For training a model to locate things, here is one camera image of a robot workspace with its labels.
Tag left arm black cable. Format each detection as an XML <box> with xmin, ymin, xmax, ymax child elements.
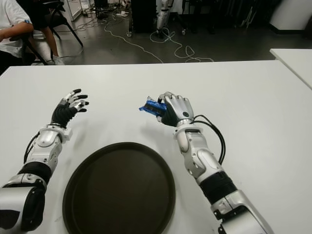
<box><xmin>24</xmin><ymin>133</ymin><xmax>41</xmax><ymax>163</ymax></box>

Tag blue Oreo packet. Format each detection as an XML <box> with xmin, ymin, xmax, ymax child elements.
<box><xmin>138</xmin><ymin>96</ymin><xmax>168</xmax><ymax>117</ymax></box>

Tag white cabinet panel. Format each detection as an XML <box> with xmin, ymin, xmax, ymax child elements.
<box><xmin>63</xmin><ymin>0</ymin><xmax>84</xmax><ymax>22</ymax></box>

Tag white side table corner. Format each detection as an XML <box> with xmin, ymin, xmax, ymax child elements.
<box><xmin>270</xmin><ymin>48</ymin><xmax>312</xmax><ymax>90</ymax></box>

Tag dark round tray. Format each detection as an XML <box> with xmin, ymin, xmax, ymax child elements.
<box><xmin>62</xmin><ymin>142</ymin><xmax>176</xmax><ymax>234</ymax></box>

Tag folded metal stand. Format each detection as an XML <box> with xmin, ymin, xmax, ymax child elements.
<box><xmin>240</xmin><ymin>4</ymin><xmax>254</xmax><ymax>30</ymax></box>

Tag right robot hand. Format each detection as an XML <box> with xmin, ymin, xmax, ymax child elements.
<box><xmin>157</xmin><ymin>91</ymin><xmax>195</xmax><ymax>127</ymax></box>

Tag white floor cable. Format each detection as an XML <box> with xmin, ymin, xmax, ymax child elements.
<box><xmin>104</xmin><ymin>14</ymin><xmax>164</xmax><ymax>63</ymax></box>
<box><xmin>149</xmin><ymin>27</ymin><xmax>215</xmax><ymax>63</ymax></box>

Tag white pillar black base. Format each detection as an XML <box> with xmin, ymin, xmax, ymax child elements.
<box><xmin>269</xmin><ymin>0</ymin><xmax>312</xmax><ymax>38</ymax></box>

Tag black wheeled cabinet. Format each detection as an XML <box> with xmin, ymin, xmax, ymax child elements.
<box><xmin>126</xmin><ymin>0</ymin><xmax>158</xmax><ymax>38</ymax></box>

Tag black wheeled stand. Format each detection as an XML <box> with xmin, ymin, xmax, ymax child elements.
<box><xmin>172</xmin><ymin>0</ymin><xmax>216</xmax><ymax>35</ymax></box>

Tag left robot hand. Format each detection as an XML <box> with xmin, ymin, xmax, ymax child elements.
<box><xmin>50</xmin><ymin>88</ymin><xmax>90</xmax><ymax>129</ymax></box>

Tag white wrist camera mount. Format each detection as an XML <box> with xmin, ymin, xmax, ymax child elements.
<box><xmin>62</xmin><ymin>128</ymin><xmax>74</xmax><ymax>141</ymax></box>

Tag person in white shirt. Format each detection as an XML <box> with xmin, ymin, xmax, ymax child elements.
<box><xmin>0</xmin><ymin>0</ymin><xmax>35</xmax><ymax>74</ymax></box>

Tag silver standing robot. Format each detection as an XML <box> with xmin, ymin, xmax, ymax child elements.
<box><xmin>156</xmin><ymin>0</ymin><xmax>175</xmax><ymax>39</ymax></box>

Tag right arm black cables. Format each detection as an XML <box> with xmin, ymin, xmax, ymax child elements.
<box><xmin>194</xmin><ymin>115</ymin><xmax>226</xmax><ymax>164</ymax></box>

